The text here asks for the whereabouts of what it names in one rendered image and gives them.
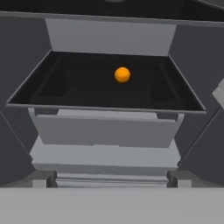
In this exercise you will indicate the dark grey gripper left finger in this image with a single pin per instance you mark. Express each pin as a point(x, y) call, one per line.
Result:
point(43, 177)

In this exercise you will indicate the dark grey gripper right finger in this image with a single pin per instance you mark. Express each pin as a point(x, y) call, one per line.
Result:
point(181, 176)

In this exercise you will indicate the pale grey fridge bottom drawer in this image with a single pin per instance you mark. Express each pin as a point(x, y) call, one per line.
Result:
point(105, 157)

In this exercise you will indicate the pale grey fridge door fitting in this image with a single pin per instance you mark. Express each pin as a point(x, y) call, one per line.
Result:
point(219, 94)

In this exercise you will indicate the black glass fridge shelf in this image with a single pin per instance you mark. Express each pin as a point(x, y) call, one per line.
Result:
point(87, 87)

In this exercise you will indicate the orange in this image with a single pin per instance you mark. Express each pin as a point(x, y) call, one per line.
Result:
point(122, 75)

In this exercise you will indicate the dark grey fridge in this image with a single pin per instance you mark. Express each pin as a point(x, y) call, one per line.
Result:
point(20, 58)

